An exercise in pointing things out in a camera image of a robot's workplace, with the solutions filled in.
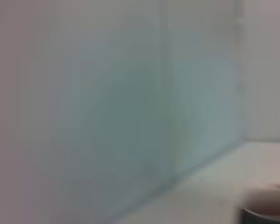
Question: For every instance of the grey ceramic cup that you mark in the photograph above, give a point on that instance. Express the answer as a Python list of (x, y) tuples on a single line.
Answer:
[(268, 218)]

